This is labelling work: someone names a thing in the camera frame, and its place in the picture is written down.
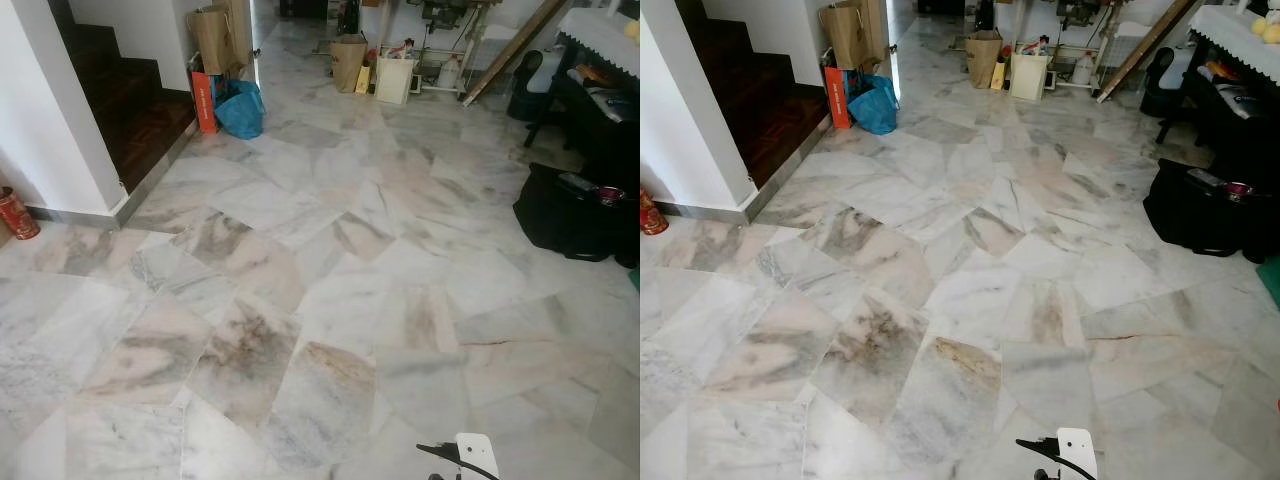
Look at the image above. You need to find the black office chair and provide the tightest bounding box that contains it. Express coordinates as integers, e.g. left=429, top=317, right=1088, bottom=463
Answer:
left=1140, top=46, right=1191, bottom=119
left=507, top=48, right=561, bottom=123

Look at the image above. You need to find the red tin can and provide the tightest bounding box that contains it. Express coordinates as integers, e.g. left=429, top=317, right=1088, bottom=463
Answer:
left=0, top=186, right=41, bottom=241
left=640, top=186, right=669, bottom=237

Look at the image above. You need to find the long wooden plank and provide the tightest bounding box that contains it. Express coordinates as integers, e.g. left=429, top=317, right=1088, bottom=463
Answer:
left=462, top=0, right=569, bottom=107
left=1097, top=0, right=1201, bottom=103

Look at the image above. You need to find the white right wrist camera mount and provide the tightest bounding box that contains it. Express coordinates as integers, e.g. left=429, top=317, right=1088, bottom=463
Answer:
left=455, top=432, right=500, bottom=480
left=1056, top=428, right=1099, bottom=480

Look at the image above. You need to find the black desk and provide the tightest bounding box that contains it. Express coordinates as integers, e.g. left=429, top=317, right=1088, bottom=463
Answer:
left=550, top=60, right=641, bottom=181
left=1180, top=60, right=1280, bottom=176

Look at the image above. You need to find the cream tote bag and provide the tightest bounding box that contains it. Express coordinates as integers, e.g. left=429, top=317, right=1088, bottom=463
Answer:
left=1009, top=52, right=1050, bottom=101
left=374, top=55, right=417, bottom=106

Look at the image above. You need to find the large brown paper bag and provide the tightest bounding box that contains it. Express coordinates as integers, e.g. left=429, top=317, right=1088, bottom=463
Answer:
left=188, top=5, right=251, bottom=76
left=820, top=0, right=886, bottom=71

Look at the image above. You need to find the black duffel bag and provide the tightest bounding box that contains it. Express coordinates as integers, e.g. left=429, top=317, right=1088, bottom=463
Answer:
left=513, top=162, right=641, bottom=263
left=1143, top=158, right=1280, bottom=257

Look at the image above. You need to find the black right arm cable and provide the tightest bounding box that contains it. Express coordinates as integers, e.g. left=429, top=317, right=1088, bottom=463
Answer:
left=1016, top=437, right=1098, bottom=480
left=417, top=442, right=498, bottom=480

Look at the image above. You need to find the blue plastic bag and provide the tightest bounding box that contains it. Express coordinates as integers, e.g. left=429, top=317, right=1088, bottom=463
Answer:
left=214, top=80, right=266, bottom=140
left=848, top=74, right=900, bottom=136

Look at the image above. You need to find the small brown paper bag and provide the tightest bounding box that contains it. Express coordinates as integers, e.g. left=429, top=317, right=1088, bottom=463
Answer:
left=964, top=30, right=1004, bottom=90
left=330, top=34, right=369, bottom=94

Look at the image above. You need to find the dark wooden staircase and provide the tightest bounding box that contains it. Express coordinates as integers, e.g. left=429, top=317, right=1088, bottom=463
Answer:
left=50, top=0, right=198, bottom=193
left=675, top=0, right=829, bottom=191

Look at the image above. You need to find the red cardboard carton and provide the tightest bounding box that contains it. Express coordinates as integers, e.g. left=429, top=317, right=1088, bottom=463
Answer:
left=191, top=70, right=219, bottom=135
left=824, top=66, right=851, bottom=130

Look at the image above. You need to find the white lace tablecloth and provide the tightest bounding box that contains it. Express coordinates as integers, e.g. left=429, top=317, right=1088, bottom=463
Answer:
left=1190, top=5, right=1280, bottom=83
left=556, top=8, right=641, bottom=79

